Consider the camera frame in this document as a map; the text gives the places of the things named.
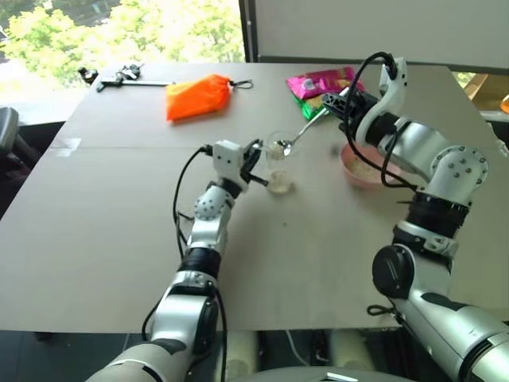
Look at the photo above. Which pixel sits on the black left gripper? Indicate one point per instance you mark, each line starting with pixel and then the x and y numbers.
pixel 248 161

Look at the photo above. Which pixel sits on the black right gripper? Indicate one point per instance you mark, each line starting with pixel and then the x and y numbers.
pixel 358 109

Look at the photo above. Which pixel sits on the clear glass mug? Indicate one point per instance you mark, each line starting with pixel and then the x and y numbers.
pixel 280 181

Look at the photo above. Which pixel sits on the metal spoon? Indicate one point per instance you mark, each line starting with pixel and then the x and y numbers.
pixel 302 131

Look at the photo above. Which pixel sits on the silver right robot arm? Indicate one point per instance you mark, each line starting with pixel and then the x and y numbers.
pixel 421 143

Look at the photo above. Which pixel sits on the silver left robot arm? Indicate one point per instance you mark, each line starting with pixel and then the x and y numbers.
pixel 207 235

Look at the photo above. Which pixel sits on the pink bowl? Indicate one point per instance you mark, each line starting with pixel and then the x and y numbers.
pixel 360 172

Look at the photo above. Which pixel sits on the green snack packet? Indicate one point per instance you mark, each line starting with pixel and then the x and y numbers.
pixel 313 106

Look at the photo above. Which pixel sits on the pink snack packet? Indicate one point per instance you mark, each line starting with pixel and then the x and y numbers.
pixel 324 81

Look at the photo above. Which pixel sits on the white partition board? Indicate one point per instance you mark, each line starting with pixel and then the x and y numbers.
pixel 358 28

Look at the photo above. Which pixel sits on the long metal ruler tool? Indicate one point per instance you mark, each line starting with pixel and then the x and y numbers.
pixel 139 83

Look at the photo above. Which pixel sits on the cardboard box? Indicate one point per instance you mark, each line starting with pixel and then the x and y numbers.
pixel 483 85

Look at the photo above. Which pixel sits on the orange round object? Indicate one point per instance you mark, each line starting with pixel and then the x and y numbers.
pixel 505 104

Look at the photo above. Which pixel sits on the white cylinder under table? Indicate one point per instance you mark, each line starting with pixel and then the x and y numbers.
pixel 350 348
pixel 242 350

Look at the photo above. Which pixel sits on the small black gadget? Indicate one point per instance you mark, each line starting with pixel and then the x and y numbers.
pixel 87 75

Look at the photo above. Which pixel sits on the grey chair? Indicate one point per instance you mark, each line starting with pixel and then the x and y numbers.
pixel 8 127

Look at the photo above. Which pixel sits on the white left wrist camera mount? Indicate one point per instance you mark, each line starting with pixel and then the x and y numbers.
pixel 227 157

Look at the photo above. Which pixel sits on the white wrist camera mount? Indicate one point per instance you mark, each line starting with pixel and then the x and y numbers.
pixel 227 157
pixel 393 89

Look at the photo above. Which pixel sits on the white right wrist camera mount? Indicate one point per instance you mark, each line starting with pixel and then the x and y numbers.
pixel 393 89

